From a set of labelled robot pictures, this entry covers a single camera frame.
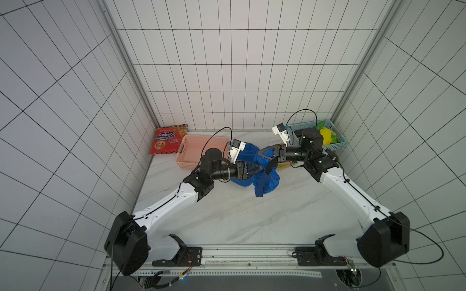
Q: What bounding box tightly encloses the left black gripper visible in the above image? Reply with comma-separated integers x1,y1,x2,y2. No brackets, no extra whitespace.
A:
212,159,263,180

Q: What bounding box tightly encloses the blue baseball cap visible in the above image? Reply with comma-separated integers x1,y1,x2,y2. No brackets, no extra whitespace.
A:
231,143,270,187

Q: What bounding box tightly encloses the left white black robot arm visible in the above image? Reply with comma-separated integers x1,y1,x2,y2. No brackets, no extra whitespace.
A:
104,148,263,276

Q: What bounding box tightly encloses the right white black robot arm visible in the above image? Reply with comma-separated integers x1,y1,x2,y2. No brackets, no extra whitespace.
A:
258,124,410,267

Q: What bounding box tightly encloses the orange Fox's candy bag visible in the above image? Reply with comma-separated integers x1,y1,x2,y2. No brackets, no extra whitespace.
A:
277,162,292,170

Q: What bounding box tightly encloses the light blue plastic basket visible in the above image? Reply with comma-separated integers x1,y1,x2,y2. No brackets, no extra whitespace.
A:
290,120,347,151

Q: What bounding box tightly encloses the green toy cucumber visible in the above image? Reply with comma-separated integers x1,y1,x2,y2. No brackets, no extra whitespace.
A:
316,121,325,130

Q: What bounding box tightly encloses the yellow toy cabbage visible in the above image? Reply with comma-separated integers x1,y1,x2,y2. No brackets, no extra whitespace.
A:
320,127,339,146

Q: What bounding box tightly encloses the pink plastic basket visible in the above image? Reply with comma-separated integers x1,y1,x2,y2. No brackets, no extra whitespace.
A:
176,135,230,170

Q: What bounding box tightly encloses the red cookie snack bag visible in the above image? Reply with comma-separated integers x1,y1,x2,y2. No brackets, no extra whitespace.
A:
149,124,188,155

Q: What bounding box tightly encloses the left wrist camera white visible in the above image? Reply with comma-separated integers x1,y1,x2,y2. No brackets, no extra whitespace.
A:
228,139,246,164

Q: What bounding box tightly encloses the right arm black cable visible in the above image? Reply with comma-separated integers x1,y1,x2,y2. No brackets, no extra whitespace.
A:
285,108,445,288

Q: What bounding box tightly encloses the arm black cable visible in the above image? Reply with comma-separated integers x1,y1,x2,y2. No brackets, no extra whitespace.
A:
108,126,233,290
285,108,445,288

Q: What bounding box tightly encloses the aluminium mounting rail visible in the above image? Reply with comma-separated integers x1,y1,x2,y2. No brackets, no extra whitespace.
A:
112,244,374,278

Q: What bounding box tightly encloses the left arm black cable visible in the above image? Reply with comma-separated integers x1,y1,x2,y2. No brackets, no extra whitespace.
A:
108,126,233,290

